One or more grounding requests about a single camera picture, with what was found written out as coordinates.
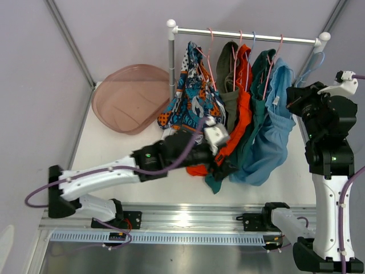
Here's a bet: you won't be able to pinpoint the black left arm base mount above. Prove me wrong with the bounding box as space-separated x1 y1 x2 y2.
106 211 142 230

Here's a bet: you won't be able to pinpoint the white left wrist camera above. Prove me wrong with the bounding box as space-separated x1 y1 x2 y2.
204 116 230 155

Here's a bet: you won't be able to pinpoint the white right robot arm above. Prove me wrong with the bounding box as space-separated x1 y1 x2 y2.
260 82 364 273

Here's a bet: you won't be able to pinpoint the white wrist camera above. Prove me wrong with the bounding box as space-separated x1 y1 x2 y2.
204 116 230 155
317 71 358 98

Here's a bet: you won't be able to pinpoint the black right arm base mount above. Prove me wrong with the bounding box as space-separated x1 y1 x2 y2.
236 213 275 232

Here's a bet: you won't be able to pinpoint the dark teal shorts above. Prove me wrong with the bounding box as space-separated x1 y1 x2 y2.
205 49 276 194

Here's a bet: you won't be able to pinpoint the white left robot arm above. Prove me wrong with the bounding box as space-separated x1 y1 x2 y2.
48 131 237 228

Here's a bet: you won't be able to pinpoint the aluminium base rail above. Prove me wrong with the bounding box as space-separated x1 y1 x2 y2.
38 203 316 234

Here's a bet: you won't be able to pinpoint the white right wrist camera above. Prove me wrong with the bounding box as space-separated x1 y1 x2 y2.
317 71 358 98

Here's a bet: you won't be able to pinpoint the pink translucent plastic basin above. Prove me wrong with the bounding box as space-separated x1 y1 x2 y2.
91 64 170 135

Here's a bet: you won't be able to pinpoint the silver white clothes rack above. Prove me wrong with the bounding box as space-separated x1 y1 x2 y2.
158 18 331 143

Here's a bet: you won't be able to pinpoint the grey slotted cable duct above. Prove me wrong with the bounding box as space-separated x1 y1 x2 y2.
50 231 265 246

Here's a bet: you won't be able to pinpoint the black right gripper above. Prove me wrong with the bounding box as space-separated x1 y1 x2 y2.
286 82 334 140

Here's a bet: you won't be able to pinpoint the light blue shorts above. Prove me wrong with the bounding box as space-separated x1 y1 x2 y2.
229 58 295 186

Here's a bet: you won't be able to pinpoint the pink hanger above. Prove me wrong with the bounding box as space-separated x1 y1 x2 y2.
262 34 283 101
195 28 217 91
232 30 242 91

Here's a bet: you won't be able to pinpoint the patterned blue orange shorts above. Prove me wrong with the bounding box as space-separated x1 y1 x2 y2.
157 42 226 132

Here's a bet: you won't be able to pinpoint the olive green shorts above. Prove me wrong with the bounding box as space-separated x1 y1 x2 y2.
216 41 240 133

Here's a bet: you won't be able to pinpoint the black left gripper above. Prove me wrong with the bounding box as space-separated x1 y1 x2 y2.
168 139 239 180

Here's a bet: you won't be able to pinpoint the blue hanger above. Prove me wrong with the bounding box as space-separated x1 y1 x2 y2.
294 51 325 87
244 30 256 89

